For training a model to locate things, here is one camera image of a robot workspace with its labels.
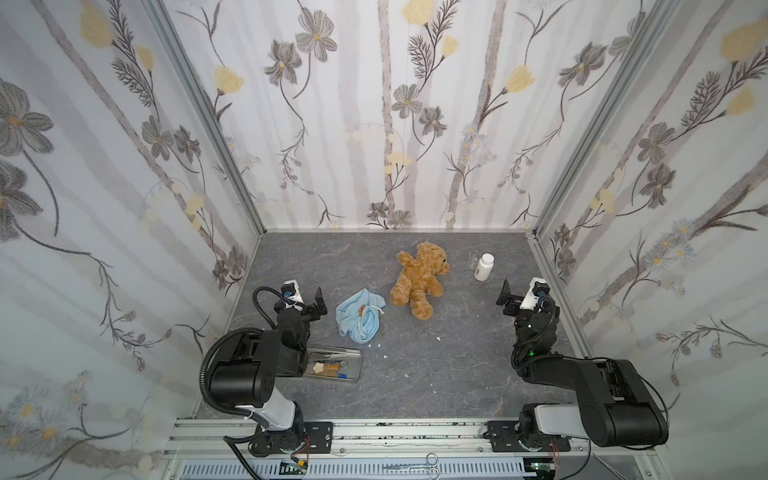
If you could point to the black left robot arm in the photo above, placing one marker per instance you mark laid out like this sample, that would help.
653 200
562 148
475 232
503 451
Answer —
238 373

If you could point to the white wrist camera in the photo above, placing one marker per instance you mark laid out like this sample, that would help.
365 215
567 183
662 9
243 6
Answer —
538 287
291 296

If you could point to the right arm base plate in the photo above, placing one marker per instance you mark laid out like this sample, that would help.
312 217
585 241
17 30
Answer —
510 435

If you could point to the clear plastic cup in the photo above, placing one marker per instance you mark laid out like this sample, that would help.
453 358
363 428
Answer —
473 259

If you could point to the white plastic bottle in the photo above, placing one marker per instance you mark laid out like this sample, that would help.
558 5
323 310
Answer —
484 267

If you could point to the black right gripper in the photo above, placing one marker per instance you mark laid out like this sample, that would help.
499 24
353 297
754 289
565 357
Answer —
516 303

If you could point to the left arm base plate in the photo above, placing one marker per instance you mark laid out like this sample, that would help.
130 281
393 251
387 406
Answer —
311 437

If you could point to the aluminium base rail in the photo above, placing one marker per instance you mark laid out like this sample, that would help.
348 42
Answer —
362 447

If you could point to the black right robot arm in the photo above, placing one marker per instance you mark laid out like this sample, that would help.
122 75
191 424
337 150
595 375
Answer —
613 408

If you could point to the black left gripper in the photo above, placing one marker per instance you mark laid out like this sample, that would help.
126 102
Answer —
308 308

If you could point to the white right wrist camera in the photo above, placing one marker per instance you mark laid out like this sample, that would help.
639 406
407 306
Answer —
538 287

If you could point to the metal scissors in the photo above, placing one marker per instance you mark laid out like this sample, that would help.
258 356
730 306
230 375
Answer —
429 467

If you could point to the light blue fleece hoodie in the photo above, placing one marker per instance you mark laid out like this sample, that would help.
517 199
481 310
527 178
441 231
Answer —
358 317

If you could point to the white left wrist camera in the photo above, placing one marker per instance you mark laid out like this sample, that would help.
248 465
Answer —
291 296

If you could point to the brown teddy bear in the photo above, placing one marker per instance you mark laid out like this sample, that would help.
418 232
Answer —
418 279

